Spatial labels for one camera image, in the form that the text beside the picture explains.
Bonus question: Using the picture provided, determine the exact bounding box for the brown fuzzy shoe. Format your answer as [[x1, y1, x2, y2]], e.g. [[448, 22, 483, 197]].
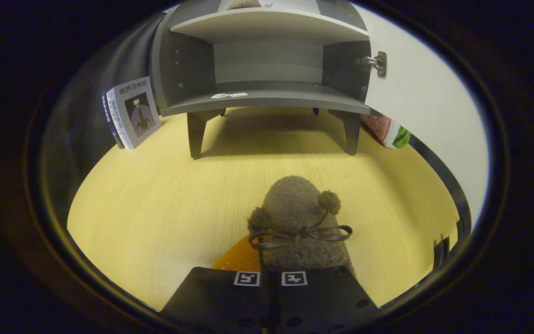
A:
[[227, 0, 263, 10], [247, 175, 356, 275]]

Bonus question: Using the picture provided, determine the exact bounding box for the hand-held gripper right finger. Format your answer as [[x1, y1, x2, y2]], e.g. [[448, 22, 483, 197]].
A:
[[267, 265, 381, 334]]

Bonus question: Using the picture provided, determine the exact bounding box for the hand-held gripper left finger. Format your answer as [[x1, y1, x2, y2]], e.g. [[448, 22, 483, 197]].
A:
[[159, 234, 268, 334]]

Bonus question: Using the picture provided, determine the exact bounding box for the grey shoe cabinet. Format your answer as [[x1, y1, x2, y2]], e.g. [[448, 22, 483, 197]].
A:
[[150, 0, 374, 160]]

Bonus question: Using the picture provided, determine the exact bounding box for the black backdrop cloth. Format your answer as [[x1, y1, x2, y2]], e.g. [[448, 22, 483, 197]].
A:
[[40, 14, 165, 223]]

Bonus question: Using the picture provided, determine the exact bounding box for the grey cover book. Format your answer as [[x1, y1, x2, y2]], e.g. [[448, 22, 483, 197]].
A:
[[106, 77, 162, 150]]

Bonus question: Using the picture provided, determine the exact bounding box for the metal door hinge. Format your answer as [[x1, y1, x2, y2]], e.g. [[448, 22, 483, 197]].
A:
[[355, 51, 388, 78]]

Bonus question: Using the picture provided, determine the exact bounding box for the watermelon slice toy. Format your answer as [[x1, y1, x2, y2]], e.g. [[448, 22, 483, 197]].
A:
[[361, 115, 412, 150]]

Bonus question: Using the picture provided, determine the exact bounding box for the dark blue spine book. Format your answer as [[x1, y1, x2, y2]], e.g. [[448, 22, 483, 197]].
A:
[[101, 91, 125, 149]]

